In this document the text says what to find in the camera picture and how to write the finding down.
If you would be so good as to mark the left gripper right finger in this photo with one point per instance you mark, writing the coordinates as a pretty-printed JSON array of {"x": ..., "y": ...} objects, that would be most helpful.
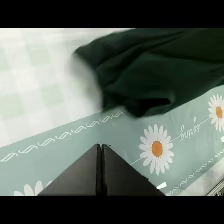
[{"x": 123, "y": 176}]

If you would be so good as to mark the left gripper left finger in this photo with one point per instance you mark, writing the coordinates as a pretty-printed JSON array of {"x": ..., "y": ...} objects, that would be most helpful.
[{"x": 81, "y": 176}]

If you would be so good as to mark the dark green garment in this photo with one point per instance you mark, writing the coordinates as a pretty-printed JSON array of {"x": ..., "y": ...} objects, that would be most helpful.
[{"x": 160, "y": 66}]

